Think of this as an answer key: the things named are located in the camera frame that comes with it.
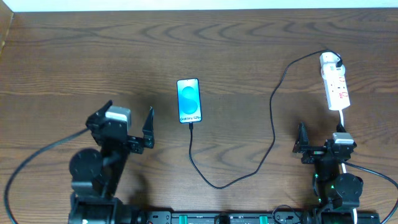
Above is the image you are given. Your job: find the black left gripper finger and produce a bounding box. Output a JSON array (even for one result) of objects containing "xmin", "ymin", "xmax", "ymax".
[
  {"xmin": 142, "ymin": 107, "xmax": 154, "ymax": 138},
  {"xmin": 88, "ymin": 100, "xmax": 113, "ymax": 124}
]

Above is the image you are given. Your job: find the blue Galaxy smartphone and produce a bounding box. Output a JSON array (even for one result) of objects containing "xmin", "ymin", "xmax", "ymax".
[{"xmin": 177, "ymin": 78, "xmax": 202, "ymax": 124}]

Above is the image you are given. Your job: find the black USB charging cable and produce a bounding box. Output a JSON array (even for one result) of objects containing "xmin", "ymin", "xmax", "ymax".
[{"xmin": 188, "ymin": 49, "xmax": 343, "ymax": 190}]

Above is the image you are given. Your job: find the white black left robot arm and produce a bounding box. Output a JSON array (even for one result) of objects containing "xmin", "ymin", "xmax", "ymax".
[{"xmin": 68, "ymin": 101, "xmax": 155, "ymax": 224}]

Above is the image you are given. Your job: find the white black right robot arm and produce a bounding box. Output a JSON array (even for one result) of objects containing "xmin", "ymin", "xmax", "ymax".
[{"xmin": 293, "ymin": 123, "xmax": 363, "ymax": 223}]

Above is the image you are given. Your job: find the white USB charger adapter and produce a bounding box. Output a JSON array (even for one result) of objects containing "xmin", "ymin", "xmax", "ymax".
[{"xmin": 321, "ymin": 62, "xmax": 346, "ymax": 80}]

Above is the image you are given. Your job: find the white power strip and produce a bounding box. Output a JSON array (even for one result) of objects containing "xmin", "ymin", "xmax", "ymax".
[{"xmin": 320, "ymin": 52, "xmax": 350, "ymax": 111}]

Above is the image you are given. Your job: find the white power strip cord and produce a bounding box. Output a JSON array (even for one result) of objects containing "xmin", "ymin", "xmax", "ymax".
[{"xmin": 338, "ymin": 108, "xmax": 358, "ymax": 224}]

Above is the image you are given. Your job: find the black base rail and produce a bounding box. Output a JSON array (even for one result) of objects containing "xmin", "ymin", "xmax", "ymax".
[{"xmin": 67, "ymin": 210, "xmax": 381, "ymax": 224}]

